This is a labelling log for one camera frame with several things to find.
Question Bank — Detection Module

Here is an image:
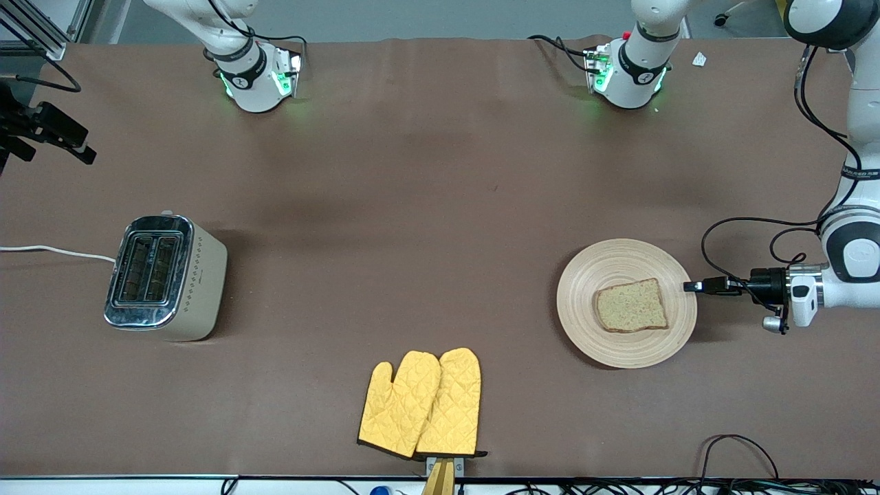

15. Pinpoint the brown toast slice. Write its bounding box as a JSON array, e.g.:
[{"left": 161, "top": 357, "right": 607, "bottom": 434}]
[{"left": 594, "top": 278, "right": 670, "bottom": 334}]

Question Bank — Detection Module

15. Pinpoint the round light wooden plate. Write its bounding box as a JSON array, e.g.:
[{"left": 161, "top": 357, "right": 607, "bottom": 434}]
[{"left": 556, "top": 238, "right": 699, "bottom": 370}]

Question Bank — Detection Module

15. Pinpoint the cream and chrome toaster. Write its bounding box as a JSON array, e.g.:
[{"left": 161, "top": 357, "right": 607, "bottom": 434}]
[{"left": 103, "top": 211, "right": 229, "bottom": 342}]

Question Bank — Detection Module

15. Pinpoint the white stand leg with caster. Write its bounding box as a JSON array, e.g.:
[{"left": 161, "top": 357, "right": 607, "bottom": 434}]
[{"left": 713, "top": 0, "right": 754, "bottom": 28}]

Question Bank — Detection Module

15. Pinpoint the yellow quilted oven mitt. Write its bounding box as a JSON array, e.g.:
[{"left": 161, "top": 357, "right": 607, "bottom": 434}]
[
  {"left": 357, "top": 351, "right": 442, "bottom": 459},
  {"left": 415, "top": 347, "right": 483, "bottom": 458}
]

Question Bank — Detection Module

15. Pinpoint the large table cover sheet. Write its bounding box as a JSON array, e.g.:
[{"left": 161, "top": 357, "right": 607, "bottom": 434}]
[{"left": 0, "top": 36, "right": 880, "bottom": 479}]

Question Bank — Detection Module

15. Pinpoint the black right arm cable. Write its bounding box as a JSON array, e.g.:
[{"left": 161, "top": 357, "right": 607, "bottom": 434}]
[{"left": 0, "top": 15, "right": 83, "bottom": 94}]

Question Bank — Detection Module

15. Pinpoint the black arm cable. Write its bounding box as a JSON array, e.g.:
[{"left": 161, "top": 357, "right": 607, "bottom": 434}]
[
  {"left": 701, "top": 45, "right": 855, "bottom": 311},
  {"left": 0, "top": 15, "right": 83, "bottom": 94}
]

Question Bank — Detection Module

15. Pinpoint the aluminium frame profile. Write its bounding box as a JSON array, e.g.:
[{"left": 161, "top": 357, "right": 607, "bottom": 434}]
[{"left": 0, "top": 0, "right": 67, "bottom": 61}]

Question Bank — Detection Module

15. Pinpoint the white toaster power cable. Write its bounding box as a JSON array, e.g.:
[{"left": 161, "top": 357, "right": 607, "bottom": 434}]
[{"left": 0, "top": 245, "right": 117, "bottom": 264}]

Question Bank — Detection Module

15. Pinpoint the looped black cable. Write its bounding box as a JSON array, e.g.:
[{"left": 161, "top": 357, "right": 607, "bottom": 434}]
[{"left": 700, "top": 434, "right": 780, "bottom": 482}]

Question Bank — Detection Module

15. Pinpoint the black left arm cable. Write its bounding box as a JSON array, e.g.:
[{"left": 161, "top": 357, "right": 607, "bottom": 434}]
[{"left": 701, "top": 45, "right": 855, "bottom": 311}]

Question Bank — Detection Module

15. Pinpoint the black cable bundle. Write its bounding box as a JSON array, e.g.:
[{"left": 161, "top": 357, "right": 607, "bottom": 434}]
[{"left": 509, "top": 478, "right": 880, "bottom": 495}]

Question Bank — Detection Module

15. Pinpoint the black right base cable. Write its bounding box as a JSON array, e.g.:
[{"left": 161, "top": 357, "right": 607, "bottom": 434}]
[{"left": 206, "top": 0, "right": 309, "bottom": 47}]

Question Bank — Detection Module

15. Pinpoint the black base cable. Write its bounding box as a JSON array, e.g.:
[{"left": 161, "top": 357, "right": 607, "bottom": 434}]
[
  {"left": 206, "top": 0, "right": 309, "bottom": 47},
  {"left": 527, "top": 34, "right": 593, "bottom": 72}
]

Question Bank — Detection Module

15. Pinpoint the black left base cable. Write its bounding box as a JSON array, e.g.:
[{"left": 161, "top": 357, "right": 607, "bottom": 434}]
[{"left": 527, "top": 34, "right": 593, "bottom": 72}]

